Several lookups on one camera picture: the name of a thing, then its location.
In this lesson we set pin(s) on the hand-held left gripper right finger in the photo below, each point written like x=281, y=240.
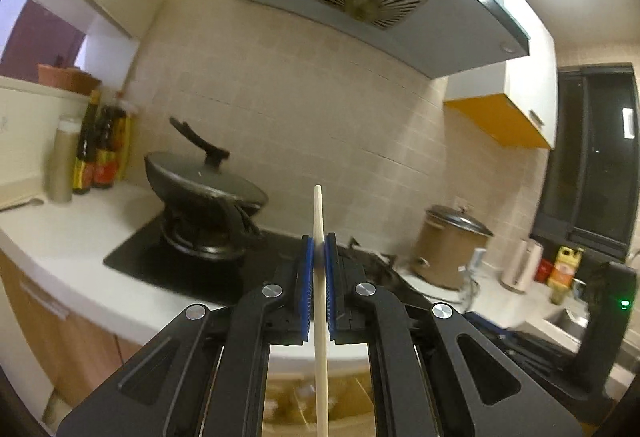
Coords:
x=415, y=357

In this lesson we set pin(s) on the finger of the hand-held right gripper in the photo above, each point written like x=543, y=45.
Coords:
x=540, y=352

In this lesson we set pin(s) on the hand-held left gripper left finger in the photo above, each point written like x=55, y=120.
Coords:
x=225, y=357

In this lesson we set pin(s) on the wooden chopstick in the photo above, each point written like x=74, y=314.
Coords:
x=318, y=217

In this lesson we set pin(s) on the steel sink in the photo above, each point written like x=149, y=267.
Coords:
x=565, y=324

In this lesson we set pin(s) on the red box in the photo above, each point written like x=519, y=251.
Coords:
x=545, y=271

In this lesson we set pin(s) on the yellow cooking oil bottle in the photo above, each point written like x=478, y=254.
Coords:
x=565, y=272

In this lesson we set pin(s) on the white kettle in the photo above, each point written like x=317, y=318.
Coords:
x=521, y=267

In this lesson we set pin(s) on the brown rice cooker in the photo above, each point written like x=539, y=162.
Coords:
x=445, y=252

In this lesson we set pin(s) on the black gas stove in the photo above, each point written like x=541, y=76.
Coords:
x=150, y=257

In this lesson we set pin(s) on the black wok with lid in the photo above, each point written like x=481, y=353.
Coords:
x=200, y=177

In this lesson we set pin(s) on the dark window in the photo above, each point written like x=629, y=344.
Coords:
x=590, y=157

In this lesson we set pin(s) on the white kitchen countertop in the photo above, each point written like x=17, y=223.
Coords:
x=60, y=242

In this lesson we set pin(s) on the red label sauce bottle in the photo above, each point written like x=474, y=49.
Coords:
x=107, y=157

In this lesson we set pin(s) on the yellow sauce bottle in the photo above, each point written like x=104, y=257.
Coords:
x=126, y=142

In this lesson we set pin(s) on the dark soy sauce bottle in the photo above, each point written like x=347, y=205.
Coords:
x=86, y=157

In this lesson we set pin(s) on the beige canister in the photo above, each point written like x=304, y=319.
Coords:
x=64, y=162

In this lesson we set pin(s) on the terracotta pot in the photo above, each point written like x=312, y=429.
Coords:
x=67, y=79

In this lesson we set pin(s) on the white and yellow wall cabinet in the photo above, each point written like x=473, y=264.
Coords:
x=520, y=82

